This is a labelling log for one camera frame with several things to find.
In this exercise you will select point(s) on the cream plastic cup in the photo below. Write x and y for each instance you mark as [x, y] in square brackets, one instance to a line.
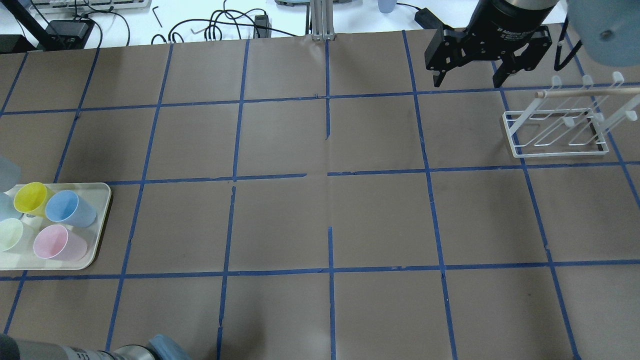
[14, 232]

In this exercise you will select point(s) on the aluminium frame post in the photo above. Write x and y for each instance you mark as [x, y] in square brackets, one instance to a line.
[322, 20]

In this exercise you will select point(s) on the black power adapter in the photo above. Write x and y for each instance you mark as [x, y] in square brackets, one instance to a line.
[426, 19]

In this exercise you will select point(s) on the pink plastic cup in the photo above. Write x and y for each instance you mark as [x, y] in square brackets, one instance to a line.
[57, 242]

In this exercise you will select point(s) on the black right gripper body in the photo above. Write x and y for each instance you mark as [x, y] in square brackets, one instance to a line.
[505, 22]

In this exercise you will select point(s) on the blue cup on desk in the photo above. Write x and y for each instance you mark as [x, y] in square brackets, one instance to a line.
[386, 6]

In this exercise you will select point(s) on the blue plastic cup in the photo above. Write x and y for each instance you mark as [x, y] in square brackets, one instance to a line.
[67, 207]
[7, 208]

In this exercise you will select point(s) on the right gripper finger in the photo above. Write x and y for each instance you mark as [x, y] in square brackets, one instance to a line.
[528, 60]
[444, 52]

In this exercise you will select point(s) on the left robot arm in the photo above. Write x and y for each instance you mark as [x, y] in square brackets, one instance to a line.
[160, 347]

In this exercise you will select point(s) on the white wire cup rack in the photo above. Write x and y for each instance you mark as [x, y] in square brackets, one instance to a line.
[571, 121]

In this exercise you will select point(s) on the cream plastic tray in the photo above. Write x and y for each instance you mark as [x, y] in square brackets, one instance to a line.
[97, 194]

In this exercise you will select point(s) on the yellow plastic cup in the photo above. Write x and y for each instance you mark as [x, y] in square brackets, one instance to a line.
[32, 199]

